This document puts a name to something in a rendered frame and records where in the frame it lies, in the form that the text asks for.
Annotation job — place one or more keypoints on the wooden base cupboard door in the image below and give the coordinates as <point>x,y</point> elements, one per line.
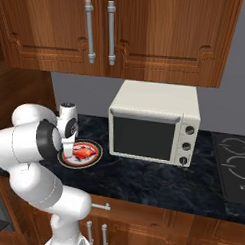
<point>94,233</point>
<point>143,240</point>

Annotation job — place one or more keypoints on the round oven knob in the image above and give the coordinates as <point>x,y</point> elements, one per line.
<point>183,160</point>
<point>190,130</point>
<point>186,146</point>

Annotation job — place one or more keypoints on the red fish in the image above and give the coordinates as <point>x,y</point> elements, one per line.
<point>84,152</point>

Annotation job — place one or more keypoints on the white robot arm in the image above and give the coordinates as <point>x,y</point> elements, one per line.
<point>29,178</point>

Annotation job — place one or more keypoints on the patterned round plate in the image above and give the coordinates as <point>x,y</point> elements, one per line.
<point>95,155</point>

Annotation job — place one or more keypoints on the wooden wall cupboard door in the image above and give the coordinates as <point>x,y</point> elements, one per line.
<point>48,25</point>
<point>171,32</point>

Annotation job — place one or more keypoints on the black hob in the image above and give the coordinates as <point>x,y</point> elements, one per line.
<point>234,165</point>

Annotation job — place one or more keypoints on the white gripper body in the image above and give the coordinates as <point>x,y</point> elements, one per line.
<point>68,148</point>

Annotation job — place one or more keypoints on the white toaster oven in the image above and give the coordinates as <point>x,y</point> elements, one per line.
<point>155,99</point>

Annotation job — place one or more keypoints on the wooden tall cupboard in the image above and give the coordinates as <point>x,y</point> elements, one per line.
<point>19,87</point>

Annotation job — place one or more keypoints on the wooden drawer front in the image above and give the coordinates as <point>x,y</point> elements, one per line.
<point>220,236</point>
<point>141,213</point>

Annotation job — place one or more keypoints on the dark glass oven door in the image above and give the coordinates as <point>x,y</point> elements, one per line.
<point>143,138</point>

